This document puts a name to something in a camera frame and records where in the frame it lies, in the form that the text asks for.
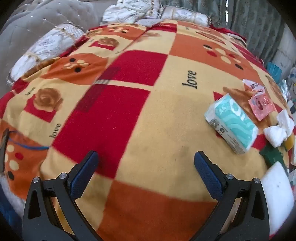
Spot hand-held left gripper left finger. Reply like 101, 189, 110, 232
22, 150, 102, 241

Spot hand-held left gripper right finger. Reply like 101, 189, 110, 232
194, 151, 271, 241

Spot green medicine box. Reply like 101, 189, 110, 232
259, 145, 288, 173

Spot small white medicine box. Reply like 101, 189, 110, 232
260, 161, 295, 237

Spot white tissue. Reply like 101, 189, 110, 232
276, 111, 295, 137
264, 126, 288, 148

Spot pink foil wrapper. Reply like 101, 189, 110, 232
248, 91, 277, 121

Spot pink white torn wrapper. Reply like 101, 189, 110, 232
242, 79, 265, 93

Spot teal white tissue pack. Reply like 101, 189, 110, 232
204, 94, 259, 155

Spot white fleece cloth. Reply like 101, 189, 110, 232
0, 175, 27, 217

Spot red orange printed blanket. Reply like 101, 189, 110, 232
0, 20, 296, 241

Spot yellow green sponge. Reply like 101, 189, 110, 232
284, 136, 296, 151

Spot silver foil bags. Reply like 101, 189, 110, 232
279, 79, 289, 100

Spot blue plastic bag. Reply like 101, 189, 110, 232
267, 62, 281, 80

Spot white embroidered bolster pillow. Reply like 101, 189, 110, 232
7, 23, 86, 86
161, 7, 210, 27

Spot red cloth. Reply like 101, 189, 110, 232
208, 25, 247, 44

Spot grey tufted headboard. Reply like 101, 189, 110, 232
0, 0, 116, 70

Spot green patterned curtain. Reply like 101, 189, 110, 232
159, 0, 287, 58

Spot white folded quilt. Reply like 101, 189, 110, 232
102, 3, 148, 24

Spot square embroidered pillow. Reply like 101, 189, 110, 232
129, 0, 162, 19

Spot blue cable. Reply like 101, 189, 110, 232
8, 131, 50, 151

